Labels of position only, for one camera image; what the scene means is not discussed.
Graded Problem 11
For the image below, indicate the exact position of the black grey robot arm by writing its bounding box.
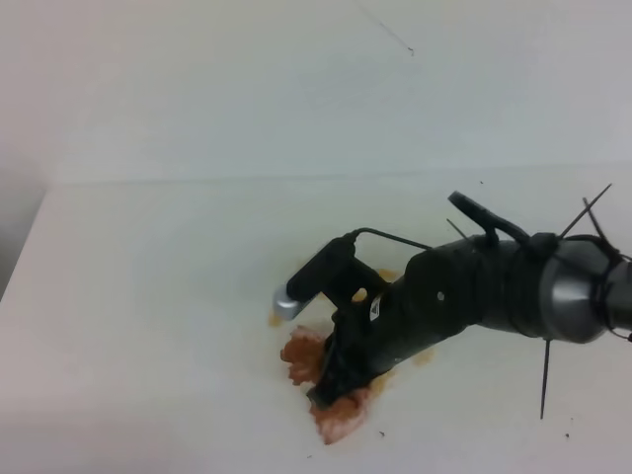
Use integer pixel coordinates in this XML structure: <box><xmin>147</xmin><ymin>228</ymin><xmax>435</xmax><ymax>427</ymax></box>
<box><xmin>308</xmin><ymin>233</ymin><xmax>631</xmax><ymax>409</ymax></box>

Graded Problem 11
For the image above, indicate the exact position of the pink white stained rag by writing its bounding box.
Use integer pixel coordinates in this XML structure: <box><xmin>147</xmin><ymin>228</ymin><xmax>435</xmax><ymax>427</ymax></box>
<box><xmin>280</xmin><ymin>326</ymin><xmax>372</xmax><ymax>444</ymax></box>

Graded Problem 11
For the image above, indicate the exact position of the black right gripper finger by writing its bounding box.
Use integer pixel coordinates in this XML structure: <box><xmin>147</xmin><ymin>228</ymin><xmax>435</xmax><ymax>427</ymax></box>
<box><xmin>307</xmin><ymin>374</ymin><xmax>359</xmax><ymax>409</ymax></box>

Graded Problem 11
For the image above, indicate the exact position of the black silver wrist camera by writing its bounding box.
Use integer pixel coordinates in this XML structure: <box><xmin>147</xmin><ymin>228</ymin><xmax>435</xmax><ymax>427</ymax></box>
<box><xmin>273</xmin><ymin>233</ymin><xmax>388</xmax><ymax>320</ymax></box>

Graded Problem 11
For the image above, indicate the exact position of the brown coffee stain puddle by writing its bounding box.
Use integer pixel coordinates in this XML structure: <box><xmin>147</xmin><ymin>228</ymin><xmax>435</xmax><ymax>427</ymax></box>
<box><xmin>269</xmin><ymin>269</ymin><xmax>435</xmax><ymax>392</ymax></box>

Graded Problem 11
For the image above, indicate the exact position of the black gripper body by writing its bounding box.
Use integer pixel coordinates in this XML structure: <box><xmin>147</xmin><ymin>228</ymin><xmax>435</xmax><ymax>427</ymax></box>
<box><xmin>334</xmin><ymin>241</ymin><xmax>484</xmax><ymax>389</ymax></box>

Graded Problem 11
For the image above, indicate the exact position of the black camera cable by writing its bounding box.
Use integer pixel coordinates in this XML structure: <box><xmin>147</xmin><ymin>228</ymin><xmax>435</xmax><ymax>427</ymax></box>
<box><xmin>345</xmin><ymin>190</ymin><xmax>559</xmax><ymax>251</ymax></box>

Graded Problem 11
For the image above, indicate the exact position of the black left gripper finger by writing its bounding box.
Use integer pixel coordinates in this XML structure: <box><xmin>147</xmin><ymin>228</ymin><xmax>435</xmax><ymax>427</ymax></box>
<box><xmin>320</xmin><ymin>333</ymin><xmax>341</xmax><ymax>380</ymax></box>

